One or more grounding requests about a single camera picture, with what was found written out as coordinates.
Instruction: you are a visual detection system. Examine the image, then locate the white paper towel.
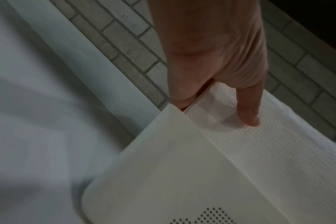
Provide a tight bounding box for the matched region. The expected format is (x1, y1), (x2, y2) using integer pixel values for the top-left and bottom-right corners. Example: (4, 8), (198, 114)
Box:
(184, 81), (336, 224)

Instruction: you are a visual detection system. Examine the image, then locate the person's left hand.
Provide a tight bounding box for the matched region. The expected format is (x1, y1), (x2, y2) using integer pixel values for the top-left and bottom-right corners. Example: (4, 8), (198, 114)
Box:
(147, 0), (269, 128)

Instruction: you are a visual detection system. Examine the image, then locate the white perforated plastic panel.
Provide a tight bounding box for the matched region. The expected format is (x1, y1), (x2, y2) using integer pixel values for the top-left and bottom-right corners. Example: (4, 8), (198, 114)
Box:
(82, 103), (294, 224)

